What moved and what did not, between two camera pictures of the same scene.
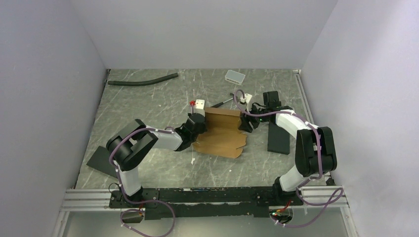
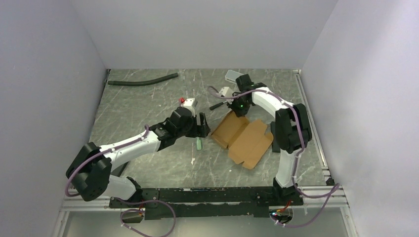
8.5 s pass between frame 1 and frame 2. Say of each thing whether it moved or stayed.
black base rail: stayed
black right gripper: moved
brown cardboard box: moved
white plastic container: stayed
